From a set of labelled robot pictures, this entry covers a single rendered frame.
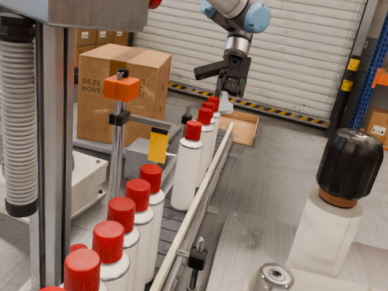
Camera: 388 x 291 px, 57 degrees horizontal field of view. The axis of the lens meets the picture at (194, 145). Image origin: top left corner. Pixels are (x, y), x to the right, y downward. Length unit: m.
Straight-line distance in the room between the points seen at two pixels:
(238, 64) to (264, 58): 3.74
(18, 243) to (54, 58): 0.44
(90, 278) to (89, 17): 0.23
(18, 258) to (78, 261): 0.41
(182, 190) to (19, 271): 0.34
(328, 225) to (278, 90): 4.33
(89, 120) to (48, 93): 0.69
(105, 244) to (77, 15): 0.22
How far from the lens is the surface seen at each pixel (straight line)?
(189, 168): 0.76
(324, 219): 0.58
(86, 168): 0.87
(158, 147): 0.58
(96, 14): 0.33
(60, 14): 0.32
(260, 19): 0.96
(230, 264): 0.70
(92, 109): 1.16
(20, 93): 0.38
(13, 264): 0.76
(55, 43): 0.48
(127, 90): 0.54
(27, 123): 0.39
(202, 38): 5.06
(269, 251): 0.76
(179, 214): 0.80
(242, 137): 1.46
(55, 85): 0.49
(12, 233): 0.83
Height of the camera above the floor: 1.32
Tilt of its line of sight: 22 degrees down
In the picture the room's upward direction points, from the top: 9 degrees clockwise
